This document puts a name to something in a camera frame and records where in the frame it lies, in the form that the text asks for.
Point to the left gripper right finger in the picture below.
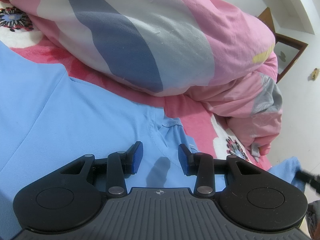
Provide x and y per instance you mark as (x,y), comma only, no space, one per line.
(199,164)

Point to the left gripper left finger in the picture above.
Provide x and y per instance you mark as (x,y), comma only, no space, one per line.
(120,164)

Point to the light blue shirt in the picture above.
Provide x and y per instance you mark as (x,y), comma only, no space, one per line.
(53,128)

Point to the pink floral bed sheet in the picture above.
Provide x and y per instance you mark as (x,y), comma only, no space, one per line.
(210,132)

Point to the pink patterned quilt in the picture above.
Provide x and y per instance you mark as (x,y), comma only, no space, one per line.
(208,49)

